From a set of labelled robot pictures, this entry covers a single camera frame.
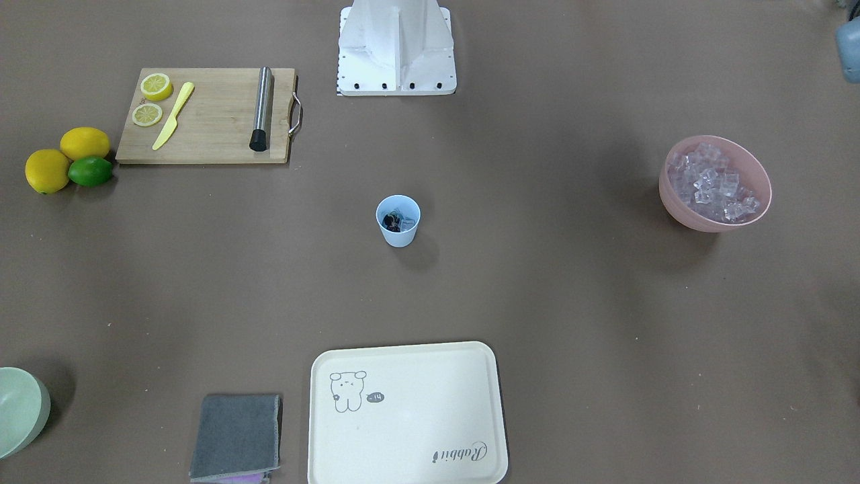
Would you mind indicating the lemon half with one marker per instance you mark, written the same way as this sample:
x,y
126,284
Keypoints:
x,y
146,115
156,87

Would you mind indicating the grey folded cloth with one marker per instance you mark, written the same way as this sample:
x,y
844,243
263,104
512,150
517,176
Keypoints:
x,y
237,439

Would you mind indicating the green lime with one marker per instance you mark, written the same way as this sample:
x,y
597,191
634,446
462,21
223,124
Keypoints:
x,y
90,171

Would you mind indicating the green ceramic bowl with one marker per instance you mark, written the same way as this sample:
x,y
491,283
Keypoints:
x,y
25,407

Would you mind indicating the clear ice cubes pile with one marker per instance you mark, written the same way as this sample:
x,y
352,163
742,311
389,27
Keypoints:
x,y
708,182

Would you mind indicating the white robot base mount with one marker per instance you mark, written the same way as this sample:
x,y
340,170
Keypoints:
x,y
396,48

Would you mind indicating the yellow plastic knife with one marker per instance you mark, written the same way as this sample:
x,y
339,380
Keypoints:
x,y
171,122

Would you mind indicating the whole lemon outer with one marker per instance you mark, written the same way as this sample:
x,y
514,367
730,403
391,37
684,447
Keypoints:
x,y
46,171

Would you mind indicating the light blue plastic cup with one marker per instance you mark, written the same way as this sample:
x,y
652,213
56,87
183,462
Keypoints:
x,y
411,216

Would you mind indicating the whole lemon near board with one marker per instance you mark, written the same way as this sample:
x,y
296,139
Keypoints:
x,y
85,142

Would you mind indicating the dark red cherries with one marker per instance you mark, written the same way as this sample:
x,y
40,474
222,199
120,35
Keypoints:
x,y
391,222

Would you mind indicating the lemon half upper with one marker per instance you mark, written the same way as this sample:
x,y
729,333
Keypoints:
x,y
156,87

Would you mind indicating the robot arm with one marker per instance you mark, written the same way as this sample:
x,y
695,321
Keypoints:
x,y
847,47

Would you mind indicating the steel muddler black tip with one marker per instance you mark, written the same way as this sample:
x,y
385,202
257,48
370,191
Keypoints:
x,y
259,137

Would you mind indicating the pink bowl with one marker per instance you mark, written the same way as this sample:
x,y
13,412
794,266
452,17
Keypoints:
x,y
749,166

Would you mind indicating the bamboo cutting board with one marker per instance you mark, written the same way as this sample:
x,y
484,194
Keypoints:
x,y
216,122

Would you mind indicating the cream rabbit tray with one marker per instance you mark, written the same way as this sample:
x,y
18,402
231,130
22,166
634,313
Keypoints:
x,y
422,413

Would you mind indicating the lemon half lower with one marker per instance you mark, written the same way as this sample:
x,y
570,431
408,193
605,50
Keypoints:
x,y
146,115

